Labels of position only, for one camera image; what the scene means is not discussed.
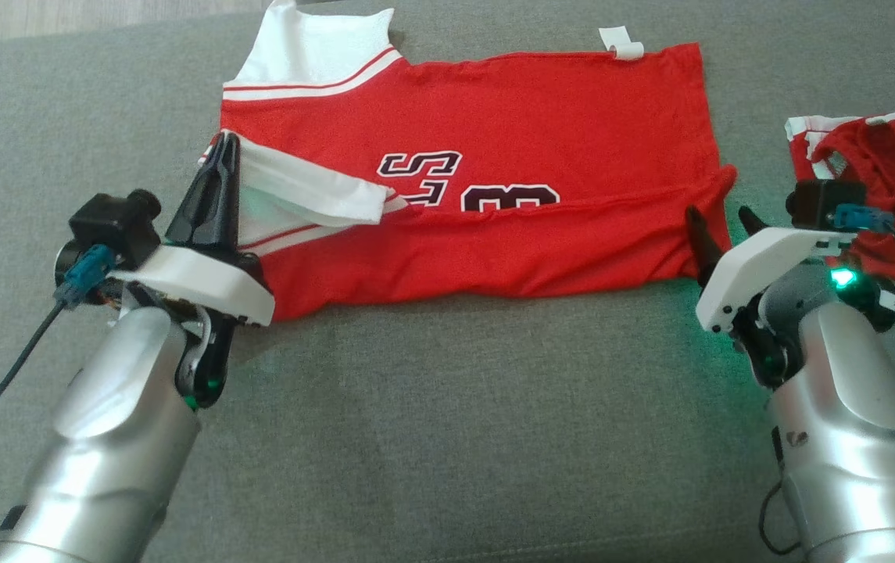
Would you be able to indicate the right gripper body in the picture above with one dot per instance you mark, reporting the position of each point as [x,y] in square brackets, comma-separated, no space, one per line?
[752,266]

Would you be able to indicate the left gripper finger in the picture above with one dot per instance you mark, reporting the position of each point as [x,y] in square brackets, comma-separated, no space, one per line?
[231,195]
[201,207]

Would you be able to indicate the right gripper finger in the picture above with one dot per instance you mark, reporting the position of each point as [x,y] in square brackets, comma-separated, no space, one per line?
[707,250]
[752,223]

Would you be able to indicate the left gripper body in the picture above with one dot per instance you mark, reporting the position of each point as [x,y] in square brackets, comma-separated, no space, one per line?
[205,281]

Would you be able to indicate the red jersey with white sleeves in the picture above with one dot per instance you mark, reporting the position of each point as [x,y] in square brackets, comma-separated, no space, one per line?
[533,109]

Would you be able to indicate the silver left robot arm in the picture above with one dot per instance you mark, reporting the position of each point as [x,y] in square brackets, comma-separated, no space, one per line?
[103,453]

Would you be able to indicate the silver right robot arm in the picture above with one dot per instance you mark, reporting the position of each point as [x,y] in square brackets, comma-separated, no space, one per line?
[846,430]

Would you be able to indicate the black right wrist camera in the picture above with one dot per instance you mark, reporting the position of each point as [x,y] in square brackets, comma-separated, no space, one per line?
[822,202]

